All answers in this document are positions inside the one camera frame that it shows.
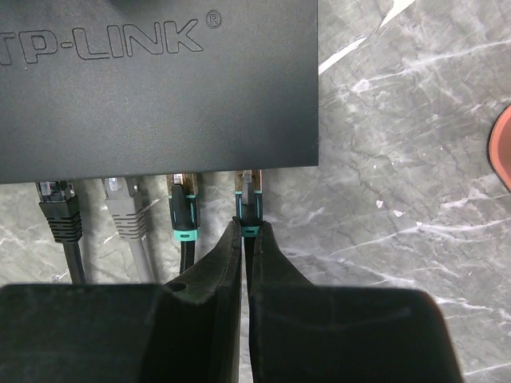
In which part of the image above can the grey ethernet cable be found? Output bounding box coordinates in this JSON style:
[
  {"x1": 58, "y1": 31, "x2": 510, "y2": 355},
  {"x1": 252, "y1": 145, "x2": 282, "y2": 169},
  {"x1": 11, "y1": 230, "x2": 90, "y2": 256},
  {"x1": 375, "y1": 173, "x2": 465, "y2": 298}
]
[{"x1": 101, "y1": 176, "x2": 155, "y2": 284}]

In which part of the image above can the long black ethernet cable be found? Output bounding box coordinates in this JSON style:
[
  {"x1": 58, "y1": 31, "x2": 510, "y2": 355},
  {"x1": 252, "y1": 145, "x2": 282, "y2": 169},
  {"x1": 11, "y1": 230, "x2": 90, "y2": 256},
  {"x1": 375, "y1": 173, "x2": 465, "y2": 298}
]
[{"x1": 34, "y1": 180, "x2": 87, "y2": 285}]

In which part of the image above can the terracotta plastic tray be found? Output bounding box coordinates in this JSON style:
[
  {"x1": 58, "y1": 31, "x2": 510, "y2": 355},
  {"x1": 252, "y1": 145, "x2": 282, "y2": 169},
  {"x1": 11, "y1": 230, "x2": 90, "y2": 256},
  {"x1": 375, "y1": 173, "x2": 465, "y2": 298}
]
[{"x1": 488, "y1": 105, "x2": 511, "y2": 190}]

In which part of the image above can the short black patch cable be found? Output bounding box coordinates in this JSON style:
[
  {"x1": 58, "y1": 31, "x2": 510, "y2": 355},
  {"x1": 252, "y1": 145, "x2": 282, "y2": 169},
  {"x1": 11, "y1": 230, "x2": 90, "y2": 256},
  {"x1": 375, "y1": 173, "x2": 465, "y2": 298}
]
[{"x1": 168, "y1": 172, "x2": 200, "y2": 276}]

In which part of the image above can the black network switch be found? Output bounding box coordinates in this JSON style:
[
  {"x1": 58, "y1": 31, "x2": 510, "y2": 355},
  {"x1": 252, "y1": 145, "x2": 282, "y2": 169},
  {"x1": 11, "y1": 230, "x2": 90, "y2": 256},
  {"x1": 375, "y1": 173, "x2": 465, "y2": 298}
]
[{"x1": 1, "y1": 1, "x2": 319, "y2": 184}]

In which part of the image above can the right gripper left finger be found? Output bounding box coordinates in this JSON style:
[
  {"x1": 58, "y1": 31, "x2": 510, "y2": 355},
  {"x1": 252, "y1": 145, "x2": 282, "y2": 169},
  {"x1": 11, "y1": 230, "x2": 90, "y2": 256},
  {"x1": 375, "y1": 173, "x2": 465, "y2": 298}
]
[{"x1": 1, "y1": 219, "x2": 242, "y2": 382}]

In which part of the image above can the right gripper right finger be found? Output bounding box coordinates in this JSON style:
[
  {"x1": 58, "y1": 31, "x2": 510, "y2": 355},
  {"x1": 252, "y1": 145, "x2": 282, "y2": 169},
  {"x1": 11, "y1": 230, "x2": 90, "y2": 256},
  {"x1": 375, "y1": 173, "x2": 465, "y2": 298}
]
[{"x1": 249, "y1": 223, "x2": 462, "y2": 382}]

